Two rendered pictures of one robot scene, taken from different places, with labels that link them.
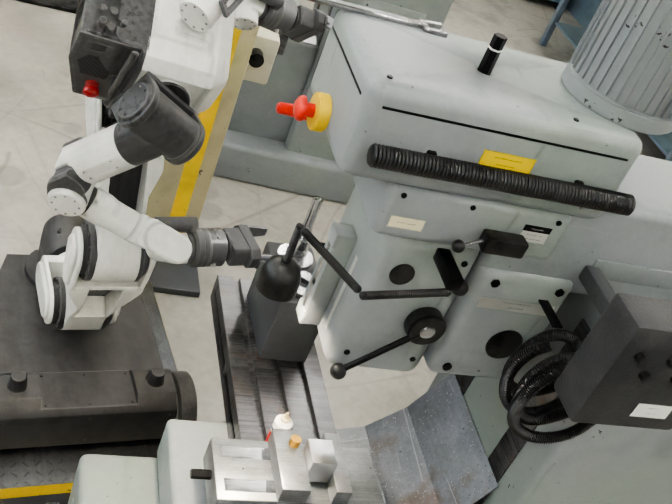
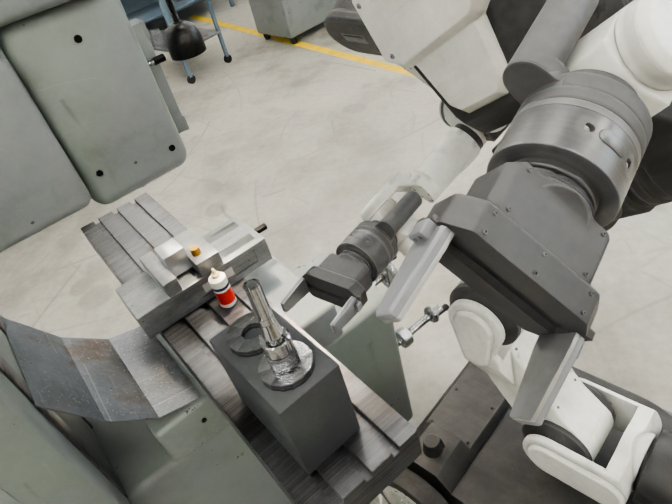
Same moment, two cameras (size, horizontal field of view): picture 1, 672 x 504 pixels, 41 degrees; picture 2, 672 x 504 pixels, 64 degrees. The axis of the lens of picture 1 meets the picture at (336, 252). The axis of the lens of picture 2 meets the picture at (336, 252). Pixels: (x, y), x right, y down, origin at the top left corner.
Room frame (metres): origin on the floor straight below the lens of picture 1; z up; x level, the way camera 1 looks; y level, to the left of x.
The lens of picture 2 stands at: (2.34, 0.17, 1.78)
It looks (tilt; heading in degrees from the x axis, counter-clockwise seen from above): 39 degrees down; 176
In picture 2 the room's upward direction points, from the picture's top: 16 degrees counter-clockwise
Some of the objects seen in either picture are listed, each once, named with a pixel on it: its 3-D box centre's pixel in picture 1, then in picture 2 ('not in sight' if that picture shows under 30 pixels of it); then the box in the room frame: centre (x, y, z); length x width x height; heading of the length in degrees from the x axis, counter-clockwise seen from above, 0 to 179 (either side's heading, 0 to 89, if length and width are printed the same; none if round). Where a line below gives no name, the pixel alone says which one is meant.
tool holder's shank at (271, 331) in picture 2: (310, 217); (263, 311); (1.77, 0.09, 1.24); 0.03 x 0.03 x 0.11
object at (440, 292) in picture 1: (406, 293); not in sight; (1.15, -0.13, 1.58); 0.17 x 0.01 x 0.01; 128
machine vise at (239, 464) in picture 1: (295, 476); (192, 267); (1.26, -0.11, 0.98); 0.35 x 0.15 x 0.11; 115
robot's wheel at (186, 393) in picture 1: (177, 407); (416, 502); (1.75, 0.23, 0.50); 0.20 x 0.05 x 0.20; 35
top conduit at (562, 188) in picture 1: (507, 180); not in sight; (1.23, -0.19, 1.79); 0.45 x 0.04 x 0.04; 115
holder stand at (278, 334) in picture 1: (286, 299); (284, 382); (1.72, 0.06, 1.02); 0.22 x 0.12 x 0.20; 27
